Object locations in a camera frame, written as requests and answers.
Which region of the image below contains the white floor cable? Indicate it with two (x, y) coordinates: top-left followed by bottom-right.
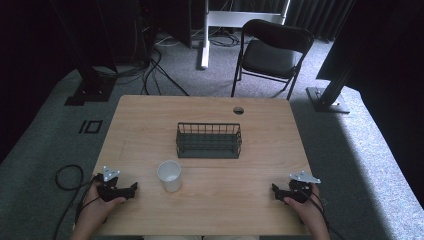
(154, 33), (183, 48)

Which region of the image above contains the white cup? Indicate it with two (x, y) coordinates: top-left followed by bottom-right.
(156, 159), (183, 193)

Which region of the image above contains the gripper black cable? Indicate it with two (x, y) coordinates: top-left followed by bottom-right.
(301, 189), (346, 240)
(53, 164), (101, 240)

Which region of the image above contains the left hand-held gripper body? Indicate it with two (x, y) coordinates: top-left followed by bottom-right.
(94, 165), (135, 203)

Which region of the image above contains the person's left hand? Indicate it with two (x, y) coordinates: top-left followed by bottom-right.
(77, 181), (128, 228)

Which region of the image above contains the black metal stand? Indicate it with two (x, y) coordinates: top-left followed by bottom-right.
(305, 0), (359, 115)
(49, 0), (118, 107)

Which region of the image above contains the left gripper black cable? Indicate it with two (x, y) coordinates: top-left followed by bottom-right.
(53, 164), (101, 240)

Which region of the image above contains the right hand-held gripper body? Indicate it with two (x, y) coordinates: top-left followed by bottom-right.
(282, 170), (322, 204)

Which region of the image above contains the dark equipment cabinet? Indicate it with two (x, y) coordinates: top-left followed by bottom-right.
(134, 0), (193, 65)

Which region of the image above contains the black wire basket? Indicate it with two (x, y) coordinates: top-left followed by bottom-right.
(175, 121), (243, 160)

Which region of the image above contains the black folding chair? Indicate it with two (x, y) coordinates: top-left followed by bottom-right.
(230, 18), (315, 102)

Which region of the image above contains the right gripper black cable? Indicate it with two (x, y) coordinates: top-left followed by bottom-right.
(301, 189), (346, 240)

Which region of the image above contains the person's right hand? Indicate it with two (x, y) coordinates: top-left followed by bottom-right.
(283, 183), (324, 225)

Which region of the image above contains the black floor cable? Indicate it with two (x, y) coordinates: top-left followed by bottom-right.
(140, 48), (163, 97)
(149, 57), (190, 97)
(208, 31), (242, 48)

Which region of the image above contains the white metal desk frame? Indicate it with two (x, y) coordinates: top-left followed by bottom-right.
(198, 0), (292, 71)

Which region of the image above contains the dark curtain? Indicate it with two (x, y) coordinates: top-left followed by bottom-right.
(229, 0), (356, 42)

